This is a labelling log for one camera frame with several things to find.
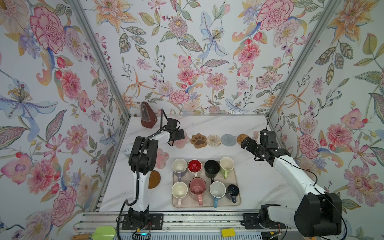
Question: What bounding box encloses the woven rattan round coaster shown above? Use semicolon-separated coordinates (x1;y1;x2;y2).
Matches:
237;134;249;145

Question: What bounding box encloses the black corrugated cable conduit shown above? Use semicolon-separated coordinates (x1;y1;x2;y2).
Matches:
116;108;169;240

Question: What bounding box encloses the blue mug white inside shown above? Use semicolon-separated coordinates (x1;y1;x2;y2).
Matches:
210;181;227;208

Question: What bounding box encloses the red mug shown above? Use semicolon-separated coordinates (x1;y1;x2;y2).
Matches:
187;159;203;178

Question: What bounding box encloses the beige serving tray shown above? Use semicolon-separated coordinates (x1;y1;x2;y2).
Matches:
171;169;242;208

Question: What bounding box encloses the brown wooden metronome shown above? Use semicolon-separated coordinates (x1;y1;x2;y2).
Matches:
141;102;158;129

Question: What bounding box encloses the brown round cork coaster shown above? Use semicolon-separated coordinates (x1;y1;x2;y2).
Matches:
149;170;161;189

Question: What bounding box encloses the green spatula wooden handle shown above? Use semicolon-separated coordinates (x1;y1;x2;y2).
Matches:
71;226;116;240

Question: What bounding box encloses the grey-blue woven round coaster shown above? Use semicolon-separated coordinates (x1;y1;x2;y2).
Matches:
221;134;237;147

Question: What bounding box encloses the white multicolour zigzag coaster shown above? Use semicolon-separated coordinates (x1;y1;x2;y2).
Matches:
207;135;222;148

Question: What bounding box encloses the pink flower coaster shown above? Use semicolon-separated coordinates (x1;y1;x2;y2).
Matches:
174;137;191;149
156;148;170;169
253;131;260;142

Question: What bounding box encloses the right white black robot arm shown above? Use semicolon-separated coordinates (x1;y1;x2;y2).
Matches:
241;129;348;240

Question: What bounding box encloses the purple mug white inside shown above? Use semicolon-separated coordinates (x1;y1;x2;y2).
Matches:
172;159;188;182

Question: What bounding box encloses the brown paw print coaster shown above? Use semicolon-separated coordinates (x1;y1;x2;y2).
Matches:
191;133;207;149

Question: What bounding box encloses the cream mug pink handle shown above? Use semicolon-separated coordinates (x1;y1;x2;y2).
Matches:
172;182;189;208

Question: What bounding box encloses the small tin can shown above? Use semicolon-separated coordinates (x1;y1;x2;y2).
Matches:
122;144;134;158

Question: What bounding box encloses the small dark navy mug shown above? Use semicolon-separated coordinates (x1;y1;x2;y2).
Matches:
226;184;240;204

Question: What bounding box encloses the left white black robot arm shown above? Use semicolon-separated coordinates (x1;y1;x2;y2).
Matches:
120;118;185;227

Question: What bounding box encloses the light green mug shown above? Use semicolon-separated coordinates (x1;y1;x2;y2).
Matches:
219;157;235;179

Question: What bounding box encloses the black mug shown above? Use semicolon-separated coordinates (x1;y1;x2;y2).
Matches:
204;160;220;183

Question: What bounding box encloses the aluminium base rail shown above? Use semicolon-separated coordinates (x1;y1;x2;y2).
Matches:
73;210;301;240

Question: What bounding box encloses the yellow sticky label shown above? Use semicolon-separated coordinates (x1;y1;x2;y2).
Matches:
221;229;236;238

